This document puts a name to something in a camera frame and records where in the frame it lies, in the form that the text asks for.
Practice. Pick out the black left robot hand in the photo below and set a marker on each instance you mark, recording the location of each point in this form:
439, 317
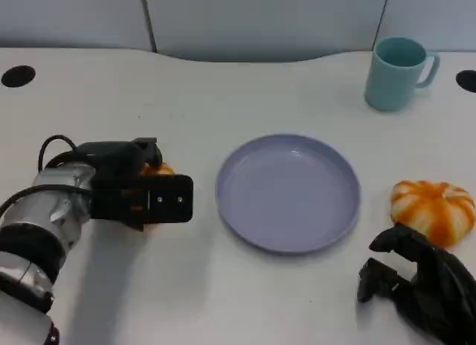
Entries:
111, 157

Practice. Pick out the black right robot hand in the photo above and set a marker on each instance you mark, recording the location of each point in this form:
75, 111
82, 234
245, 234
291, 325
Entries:
435, 293

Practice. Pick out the grey partition panel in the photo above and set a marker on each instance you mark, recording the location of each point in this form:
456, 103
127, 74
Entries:
435, 12
264, 21
70, 14

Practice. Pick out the lilac plate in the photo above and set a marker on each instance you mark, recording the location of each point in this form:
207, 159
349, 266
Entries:
288, 194

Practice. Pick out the pale green mug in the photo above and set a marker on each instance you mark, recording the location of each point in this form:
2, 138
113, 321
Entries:
390, 83

